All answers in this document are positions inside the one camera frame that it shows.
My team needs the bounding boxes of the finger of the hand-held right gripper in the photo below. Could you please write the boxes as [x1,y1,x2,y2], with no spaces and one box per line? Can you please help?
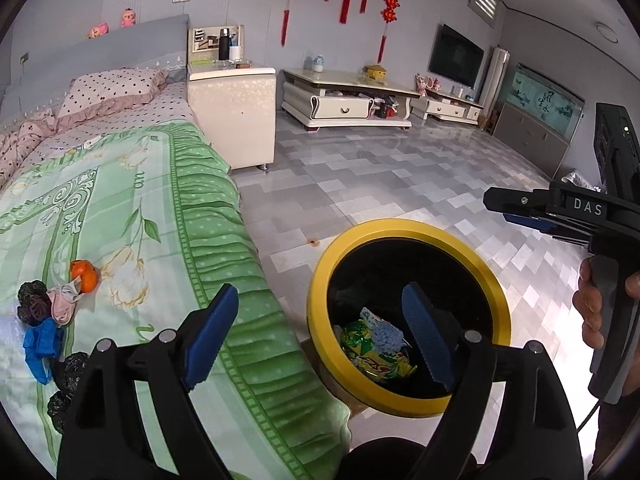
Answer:
[484,186,551,218]
[502,213,587,249]

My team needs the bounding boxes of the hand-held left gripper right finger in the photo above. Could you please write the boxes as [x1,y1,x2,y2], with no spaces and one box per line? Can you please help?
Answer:
[401,282,585,480]

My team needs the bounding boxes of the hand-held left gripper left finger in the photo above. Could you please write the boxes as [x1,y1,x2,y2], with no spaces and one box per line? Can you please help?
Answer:
[56,282,240,480]

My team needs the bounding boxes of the light purple bath pouf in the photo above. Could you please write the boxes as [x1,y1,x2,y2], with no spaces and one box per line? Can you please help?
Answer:
[369,321,406,355]

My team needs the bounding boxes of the green yellow snack packet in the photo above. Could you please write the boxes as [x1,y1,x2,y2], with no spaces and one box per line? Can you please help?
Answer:
[339,319,419,387]

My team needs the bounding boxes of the yellow trash can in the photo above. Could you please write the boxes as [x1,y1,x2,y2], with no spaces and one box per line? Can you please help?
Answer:
[306,218,512,418]

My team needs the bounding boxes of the orange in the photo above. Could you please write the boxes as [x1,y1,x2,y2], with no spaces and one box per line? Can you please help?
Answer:
[68,259,102,294]

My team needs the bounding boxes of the large black plastic bag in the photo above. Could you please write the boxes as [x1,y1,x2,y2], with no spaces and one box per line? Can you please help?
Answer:
[46,351,98,436]

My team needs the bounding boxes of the pink cloth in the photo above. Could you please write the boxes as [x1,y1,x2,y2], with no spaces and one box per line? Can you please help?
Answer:
[46,281,85,327]

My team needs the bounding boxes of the blue glove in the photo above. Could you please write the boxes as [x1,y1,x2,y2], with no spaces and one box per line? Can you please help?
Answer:
[21,316,67,387]

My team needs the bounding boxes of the small black plastic bag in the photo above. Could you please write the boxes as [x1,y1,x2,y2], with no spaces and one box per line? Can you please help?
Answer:
[16,280,54,324]

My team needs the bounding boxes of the person's right hand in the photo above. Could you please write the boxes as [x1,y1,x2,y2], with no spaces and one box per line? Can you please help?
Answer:
[572,259,640,348]

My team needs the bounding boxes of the white plastic bag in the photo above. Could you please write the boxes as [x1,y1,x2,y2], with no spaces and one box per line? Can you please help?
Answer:
[561,170,603,195]

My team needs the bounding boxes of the grey fish tank cabinet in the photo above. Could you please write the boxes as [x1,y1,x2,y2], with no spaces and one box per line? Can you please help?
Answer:
[492,104,572,179]

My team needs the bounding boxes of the glass fish tank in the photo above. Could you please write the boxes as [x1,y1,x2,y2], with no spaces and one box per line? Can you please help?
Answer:
[505,62,585,142]

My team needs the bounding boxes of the small cream side cabinet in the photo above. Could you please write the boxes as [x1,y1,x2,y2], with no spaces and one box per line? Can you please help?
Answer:
[411,89,486,126]

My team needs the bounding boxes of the white standing air conditioner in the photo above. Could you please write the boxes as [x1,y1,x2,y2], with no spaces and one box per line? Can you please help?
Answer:
[479,46,511,118]

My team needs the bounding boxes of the pink figurines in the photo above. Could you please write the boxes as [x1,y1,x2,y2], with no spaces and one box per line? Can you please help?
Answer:
[414,73,441,97]

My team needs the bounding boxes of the black flat television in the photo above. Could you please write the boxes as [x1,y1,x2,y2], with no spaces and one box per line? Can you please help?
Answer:
[429,23,486,89]

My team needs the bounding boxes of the dark items on cabinet shelf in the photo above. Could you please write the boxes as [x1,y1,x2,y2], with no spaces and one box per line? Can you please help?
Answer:
[372,97,401,121]

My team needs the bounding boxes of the cream TV cabinet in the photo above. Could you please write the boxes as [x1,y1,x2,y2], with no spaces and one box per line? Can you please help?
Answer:
[280,67,422,133]

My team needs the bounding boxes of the cream nightstand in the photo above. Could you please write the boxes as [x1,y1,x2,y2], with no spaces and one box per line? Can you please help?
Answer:
[186,25,277,173]

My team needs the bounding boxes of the polka-dot bed sheet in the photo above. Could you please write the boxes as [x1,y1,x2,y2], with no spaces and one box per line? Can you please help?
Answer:
[20,80,206,161]

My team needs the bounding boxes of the pink polka-dot pillow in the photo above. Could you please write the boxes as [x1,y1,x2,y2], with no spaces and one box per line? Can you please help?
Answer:
[57,66,171,131]

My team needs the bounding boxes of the pink polka-dot quilt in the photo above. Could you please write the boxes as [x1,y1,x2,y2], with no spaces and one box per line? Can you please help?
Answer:
[0,107,58,191]

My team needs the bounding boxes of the grey upholstered bed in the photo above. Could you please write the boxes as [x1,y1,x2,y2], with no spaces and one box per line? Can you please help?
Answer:
[0,14,353,480]

